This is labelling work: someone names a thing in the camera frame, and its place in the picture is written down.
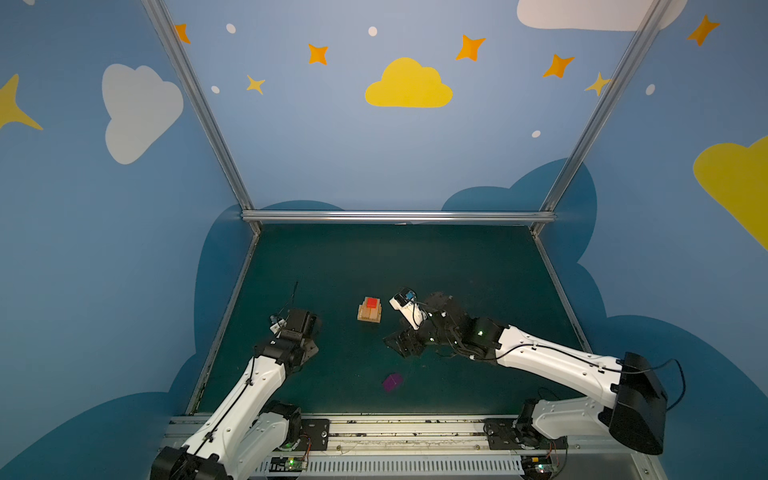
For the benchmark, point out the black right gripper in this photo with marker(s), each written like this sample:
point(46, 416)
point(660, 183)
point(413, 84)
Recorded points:
point(424, 327)

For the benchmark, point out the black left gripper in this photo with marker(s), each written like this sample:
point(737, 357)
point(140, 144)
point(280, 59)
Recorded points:
point(306, 327)

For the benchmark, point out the purple block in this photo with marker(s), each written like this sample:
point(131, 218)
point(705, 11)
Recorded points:
point(392, 382)

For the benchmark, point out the light wood block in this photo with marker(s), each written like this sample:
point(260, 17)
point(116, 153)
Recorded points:
point(364, 311)

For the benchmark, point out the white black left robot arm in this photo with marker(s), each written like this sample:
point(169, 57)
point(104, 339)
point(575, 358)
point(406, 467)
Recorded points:
point(249, 424)

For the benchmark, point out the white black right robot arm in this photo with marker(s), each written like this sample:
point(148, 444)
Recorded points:
point(618, 397)

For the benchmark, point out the left green circuit board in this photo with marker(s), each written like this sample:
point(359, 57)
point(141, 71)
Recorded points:
point(287, 465)

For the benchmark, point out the green circuit board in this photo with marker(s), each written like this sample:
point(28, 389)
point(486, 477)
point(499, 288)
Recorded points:
point(537, 468)
point(287, 465)

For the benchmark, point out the right green circuit board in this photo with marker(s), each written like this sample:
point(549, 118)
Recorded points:
point(537, 468)

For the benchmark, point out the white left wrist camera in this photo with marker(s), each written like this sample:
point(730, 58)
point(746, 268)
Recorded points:
point(277, 324)

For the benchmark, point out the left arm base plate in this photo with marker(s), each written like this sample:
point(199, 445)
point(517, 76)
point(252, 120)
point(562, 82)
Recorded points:
point(310, 435)

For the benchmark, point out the aluminium front rail base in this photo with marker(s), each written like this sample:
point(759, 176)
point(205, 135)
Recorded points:
point(450, 446)

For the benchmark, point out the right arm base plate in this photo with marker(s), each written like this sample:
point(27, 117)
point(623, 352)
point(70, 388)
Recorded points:
point(507, 433)

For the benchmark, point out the aluminium back frame rail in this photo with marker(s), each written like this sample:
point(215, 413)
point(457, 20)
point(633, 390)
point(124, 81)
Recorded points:
point(315, 216)

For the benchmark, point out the aluminium left corner post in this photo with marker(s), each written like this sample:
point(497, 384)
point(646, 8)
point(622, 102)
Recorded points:
point(162, 22)

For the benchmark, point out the aluminium corner post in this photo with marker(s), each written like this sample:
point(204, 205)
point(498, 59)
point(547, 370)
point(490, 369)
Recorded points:
point(638, 47)
point(162, 22)

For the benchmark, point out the aluminium right corner post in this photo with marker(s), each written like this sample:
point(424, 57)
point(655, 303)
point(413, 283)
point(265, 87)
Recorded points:
point(638, 47)

